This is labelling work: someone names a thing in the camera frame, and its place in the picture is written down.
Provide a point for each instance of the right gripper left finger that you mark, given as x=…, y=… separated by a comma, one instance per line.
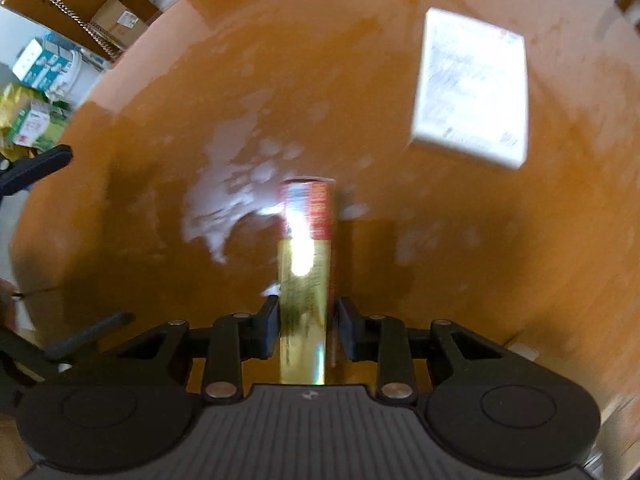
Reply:
x=234, y=339

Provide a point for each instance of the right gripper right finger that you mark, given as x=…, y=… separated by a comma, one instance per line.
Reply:
x=382, y=340

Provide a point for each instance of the gold long box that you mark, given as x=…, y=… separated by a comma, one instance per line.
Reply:
x=304, y=267

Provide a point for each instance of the white printed box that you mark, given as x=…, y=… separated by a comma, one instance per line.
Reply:
x=472, y=89

